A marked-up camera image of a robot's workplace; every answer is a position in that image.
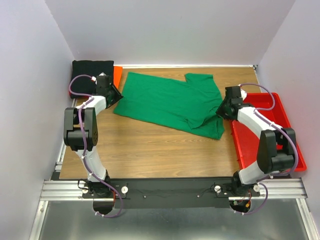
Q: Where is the green t shirt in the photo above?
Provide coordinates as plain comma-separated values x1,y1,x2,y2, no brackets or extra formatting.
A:
113,72,225,140

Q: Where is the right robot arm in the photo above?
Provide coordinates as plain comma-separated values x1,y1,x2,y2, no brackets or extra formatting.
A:
216,85,299,196

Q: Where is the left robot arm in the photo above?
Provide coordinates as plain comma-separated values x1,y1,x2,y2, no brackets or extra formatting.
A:
63,72,123,198

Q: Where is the folded orange t shirt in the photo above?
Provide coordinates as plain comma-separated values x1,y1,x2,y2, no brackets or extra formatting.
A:
113,66,123,88

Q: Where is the red plastic bin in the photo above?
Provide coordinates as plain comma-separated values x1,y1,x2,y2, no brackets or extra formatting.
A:
230,92,291,169

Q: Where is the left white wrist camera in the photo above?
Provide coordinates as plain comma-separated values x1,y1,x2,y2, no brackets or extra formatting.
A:
91,72,106,82

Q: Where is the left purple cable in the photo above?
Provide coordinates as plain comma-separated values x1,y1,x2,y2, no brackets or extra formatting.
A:
68,73,126,219

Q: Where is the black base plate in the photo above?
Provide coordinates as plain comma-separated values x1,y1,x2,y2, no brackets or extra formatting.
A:
79,177,263,217

